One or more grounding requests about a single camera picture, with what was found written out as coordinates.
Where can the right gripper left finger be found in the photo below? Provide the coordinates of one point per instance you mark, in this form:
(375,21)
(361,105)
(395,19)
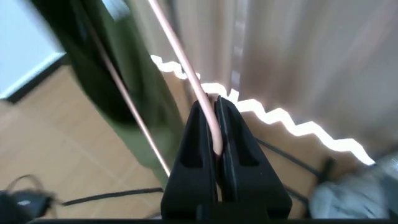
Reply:
(189,186)

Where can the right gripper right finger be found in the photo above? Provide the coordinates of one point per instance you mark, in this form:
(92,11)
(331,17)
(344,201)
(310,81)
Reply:
(255,186)

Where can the pink clothes hanger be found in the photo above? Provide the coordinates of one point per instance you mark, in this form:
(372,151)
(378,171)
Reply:
(199,90)

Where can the green long-sleeved shirt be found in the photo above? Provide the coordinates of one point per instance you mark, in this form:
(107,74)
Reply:
(102,77)

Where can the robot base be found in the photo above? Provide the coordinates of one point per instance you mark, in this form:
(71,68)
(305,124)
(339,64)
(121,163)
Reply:
(18,207)

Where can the black clothes rack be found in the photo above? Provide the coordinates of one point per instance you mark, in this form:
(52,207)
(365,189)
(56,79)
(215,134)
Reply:
(328,169)

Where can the pale grey shorts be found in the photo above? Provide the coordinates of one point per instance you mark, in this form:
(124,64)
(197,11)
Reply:
(345,199)

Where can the beige curtain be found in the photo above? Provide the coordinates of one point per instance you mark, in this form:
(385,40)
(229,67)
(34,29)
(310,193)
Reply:
(311,62)

